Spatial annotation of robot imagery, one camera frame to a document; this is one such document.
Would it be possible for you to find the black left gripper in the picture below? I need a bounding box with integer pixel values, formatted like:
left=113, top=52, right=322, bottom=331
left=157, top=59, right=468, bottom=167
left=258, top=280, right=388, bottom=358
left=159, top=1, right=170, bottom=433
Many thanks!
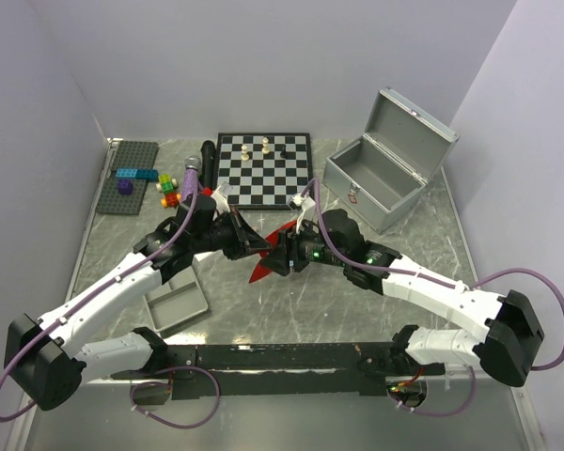
left=191, top=206, right=273, bottom=261

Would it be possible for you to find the grey lego baseplate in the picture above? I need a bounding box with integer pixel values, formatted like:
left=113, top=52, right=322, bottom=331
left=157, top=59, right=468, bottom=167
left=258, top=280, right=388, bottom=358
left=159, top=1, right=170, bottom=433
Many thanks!
left=111, top=141, right=159, bottom=171
left=96, top=177, right=147, bottom=215

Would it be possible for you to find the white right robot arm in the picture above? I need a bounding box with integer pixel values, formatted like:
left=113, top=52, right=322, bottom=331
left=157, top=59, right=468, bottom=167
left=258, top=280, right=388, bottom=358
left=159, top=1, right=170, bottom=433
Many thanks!
left=250, top=210, right=544, bottom=387

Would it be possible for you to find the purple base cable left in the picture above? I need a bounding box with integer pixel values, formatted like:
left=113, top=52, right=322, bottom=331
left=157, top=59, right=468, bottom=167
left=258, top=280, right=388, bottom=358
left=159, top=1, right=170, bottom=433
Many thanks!
left=130, top=361, right=227, bottom=428

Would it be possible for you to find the black white chessboard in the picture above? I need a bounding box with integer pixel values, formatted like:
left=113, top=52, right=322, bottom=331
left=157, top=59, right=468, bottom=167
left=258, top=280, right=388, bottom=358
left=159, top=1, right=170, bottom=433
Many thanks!
left=213, top=132, right=313, bottom=210

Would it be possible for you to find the purple lego brick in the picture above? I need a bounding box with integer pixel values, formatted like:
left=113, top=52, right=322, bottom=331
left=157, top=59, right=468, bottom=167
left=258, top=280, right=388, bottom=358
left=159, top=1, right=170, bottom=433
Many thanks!
left=117, top=179, right=133, bottom=195

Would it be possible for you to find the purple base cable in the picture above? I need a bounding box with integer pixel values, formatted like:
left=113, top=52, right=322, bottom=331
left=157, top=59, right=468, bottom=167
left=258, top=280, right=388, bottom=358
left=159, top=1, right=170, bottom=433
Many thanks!
left=394, top=365, right=476, bottom=419
left=130, top=361, right=227, bottom=428

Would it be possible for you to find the upper grey lego baseplate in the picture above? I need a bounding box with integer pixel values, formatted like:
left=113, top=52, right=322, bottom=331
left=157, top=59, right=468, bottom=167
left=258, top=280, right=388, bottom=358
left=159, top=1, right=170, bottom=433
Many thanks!
left=111, top=141, right=159, bottom=171

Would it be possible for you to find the blue lego brick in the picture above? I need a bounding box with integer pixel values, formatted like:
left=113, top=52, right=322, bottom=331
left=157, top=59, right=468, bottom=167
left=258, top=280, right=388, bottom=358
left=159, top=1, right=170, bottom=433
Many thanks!
left=115, top=168, right=159, bottom=181

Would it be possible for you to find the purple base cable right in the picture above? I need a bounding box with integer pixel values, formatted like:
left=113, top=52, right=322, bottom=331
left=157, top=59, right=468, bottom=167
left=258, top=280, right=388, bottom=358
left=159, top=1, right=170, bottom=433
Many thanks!
left=394, top=365, right=476, bottom=419

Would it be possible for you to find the white chess pawn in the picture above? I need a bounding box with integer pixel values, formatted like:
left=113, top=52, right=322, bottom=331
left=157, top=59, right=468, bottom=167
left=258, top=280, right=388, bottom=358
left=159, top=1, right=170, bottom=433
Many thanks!
left=241, top=145, right=250, bottom=161

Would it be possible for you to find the grey metal case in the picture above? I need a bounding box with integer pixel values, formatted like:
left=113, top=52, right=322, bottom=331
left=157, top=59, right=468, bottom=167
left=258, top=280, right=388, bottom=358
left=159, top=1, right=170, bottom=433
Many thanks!
left=323, top=87, right=459, bottom=233

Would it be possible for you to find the red first aid pouch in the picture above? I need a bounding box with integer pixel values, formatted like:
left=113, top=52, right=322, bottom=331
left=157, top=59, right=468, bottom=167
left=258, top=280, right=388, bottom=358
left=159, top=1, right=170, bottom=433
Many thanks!
left=248, top=220, right=296, bottom=284

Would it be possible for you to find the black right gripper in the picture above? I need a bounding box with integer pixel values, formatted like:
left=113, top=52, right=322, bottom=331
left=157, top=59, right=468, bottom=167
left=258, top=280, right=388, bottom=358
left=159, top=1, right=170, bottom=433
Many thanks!
left=259, top=217, right=349, bottom=276

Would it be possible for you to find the colourful lego car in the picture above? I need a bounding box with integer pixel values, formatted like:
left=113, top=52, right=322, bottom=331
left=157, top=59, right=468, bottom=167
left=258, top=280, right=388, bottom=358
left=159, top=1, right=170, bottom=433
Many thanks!
left=156, top=174, right=181, bottom=208

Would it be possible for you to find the purple glitter microphone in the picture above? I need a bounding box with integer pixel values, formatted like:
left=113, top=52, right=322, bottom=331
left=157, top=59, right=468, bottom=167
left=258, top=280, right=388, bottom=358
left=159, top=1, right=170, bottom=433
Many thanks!
left=180, top=155, right=201, bottom=203

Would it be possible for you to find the grey plastic tray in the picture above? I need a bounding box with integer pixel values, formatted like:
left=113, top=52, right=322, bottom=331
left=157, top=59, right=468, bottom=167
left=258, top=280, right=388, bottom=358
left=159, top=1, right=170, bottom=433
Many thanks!
left=143, top=267, right=209, bottom=333

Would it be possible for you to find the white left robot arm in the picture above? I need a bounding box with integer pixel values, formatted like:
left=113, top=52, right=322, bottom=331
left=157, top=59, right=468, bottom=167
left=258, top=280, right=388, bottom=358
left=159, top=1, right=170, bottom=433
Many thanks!
left=5, top=194, right=272, bottom=411

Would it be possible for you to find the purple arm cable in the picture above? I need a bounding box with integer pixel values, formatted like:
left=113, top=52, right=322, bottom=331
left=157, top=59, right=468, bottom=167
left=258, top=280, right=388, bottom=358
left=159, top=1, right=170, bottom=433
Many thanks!
left=298, top=177, right=564, bottom=372
left=0, top=168, right=201, bottom=424

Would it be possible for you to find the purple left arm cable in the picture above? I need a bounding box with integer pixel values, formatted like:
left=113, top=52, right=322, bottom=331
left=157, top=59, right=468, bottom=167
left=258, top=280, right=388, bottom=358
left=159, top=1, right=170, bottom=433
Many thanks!
left=0, top=168, right=201, bottom=424

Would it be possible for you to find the lower grey lego baseplate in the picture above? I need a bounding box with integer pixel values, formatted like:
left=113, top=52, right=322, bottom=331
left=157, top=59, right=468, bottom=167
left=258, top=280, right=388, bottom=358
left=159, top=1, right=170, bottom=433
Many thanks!
left=96, top=177, right=147, bottom=215

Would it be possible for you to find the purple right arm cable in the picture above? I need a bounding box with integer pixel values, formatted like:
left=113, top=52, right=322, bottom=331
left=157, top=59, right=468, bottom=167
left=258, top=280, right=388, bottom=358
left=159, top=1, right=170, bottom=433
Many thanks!
left=298, top=177, right=564, bottom=372

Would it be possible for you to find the white chess queen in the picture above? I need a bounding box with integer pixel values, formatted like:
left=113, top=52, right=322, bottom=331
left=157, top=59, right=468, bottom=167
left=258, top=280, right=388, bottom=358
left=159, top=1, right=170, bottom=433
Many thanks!
left=261, top=137, right=270, bottom=154

